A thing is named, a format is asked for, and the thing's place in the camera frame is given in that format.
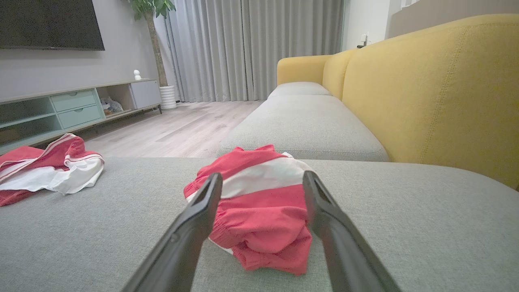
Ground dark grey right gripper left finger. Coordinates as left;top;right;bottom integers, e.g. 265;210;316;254
122;173;223;292

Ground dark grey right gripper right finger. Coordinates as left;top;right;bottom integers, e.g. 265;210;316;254
303;171;402;292

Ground red and white jersey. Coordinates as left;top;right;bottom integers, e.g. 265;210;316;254
0;133;105;207

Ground red shorts with white band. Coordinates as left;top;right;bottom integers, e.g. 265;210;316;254
183;144;315;276

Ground large grey sofa seat cushion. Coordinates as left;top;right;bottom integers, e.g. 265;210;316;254
0;157;519;292

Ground medium grey sofa seat cushion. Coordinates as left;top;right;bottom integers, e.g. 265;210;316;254
217;94;390;162

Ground white ribbed plant pot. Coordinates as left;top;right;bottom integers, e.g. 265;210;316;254
159;85;178;110

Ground grey plush toy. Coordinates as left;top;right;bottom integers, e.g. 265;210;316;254
101;97;124;116

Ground small grey sofa seat cushion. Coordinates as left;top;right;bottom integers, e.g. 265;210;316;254
268;82;332;99

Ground mint and grey tv cabinet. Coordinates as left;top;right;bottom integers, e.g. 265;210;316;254
0;79;163;155

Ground yellow sofa backrest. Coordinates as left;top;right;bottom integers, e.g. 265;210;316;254
277;14;519;191

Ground grey pleated curtain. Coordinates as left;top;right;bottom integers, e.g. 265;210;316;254
164;0;345;103

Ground green indoor tree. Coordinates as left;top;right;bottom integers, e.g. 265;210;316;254
129;0;176;87

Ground black wall television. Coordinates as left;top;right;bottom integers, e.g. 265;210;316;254
0;0;105;51

